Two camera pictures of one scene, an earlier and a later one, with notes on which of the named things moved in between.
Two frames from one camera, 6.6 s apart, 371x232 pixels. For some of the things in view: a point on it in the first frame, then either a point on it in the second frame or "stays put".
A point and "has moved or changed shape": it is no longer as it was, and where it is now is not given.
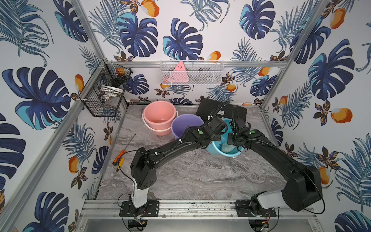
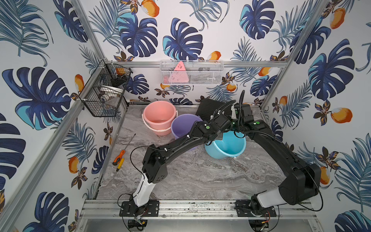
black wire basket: (102, 95) stays put
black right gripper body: (232, 139) to (236, 124)
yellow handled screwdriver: (121, 164) stays put
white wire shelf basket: (191, 72) stays put
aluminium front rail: (306, 209) stays put
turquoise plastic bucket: (222, 147) has moved or changed shape
